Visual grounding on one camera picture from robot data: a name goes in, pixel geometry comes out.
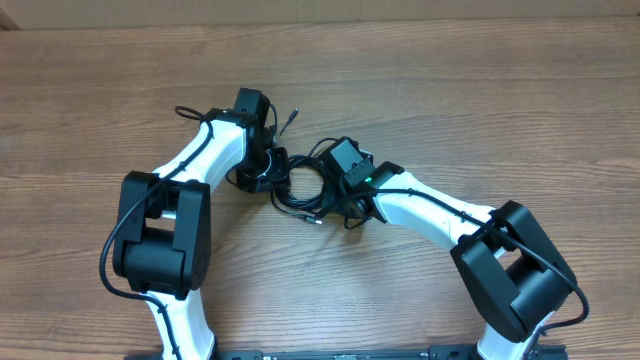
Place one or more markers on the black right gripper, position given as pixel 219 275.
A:
pixel 331 207

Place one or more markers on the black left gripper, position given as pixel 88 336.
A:
pixel 280 173

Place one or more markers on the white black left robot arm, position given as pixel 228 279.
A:
pixel 159 250

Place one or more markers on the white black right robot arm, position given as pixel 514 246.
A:
pixel 512 271

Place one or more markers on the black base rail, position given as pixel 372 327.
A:
pixel 435 352

